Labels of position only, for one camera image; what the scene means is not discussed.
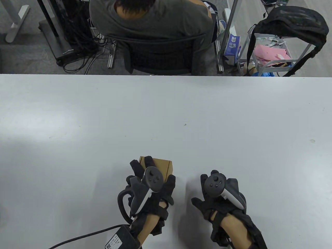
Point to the person's right hand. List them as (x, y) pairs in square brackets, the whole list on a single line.
[(207, 207)]

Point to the person's left hand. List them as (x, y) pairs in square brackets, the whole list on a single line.
[(160, 199)]

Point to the small brown cardboard mailer box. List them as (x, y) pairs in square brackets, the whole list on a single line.
[(163, 167)]

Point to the person's left forearm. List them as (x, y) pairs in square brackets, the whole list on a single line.
[(146, 228)]

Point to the person's right forearm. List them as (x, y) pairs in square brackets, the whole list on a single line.
[(233, 228)]

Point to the black mesh office chair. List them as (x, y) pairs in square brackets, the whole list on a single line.
[(160, 57)]

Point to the blue plastic bag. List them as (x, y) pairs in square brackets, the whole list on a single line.
[(265, 74)]

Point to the grey metal cart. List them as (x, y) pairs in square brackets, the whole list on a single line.
[(264, 68)]

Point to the blue and white carton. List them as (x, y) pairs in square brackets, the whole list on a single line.
[(231, 48)]

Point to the pink paper sheets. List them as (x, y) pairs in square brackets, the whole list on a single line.
[(267, 53)]

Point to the silver metal pole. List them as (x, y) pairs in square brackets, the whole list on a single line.
[(229, 20)]

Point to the dark grey equipment stand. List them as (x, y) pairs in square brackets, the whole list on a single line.
[(54, 39)]

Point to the black backpack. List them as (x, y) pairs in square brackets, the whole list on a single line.
[(293, 20)]

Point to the white table leg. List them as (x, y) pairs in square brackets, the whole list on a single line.
[(16, 23)]

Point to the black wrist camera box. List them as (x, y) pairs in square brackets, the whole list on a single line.
[(122, 238)]

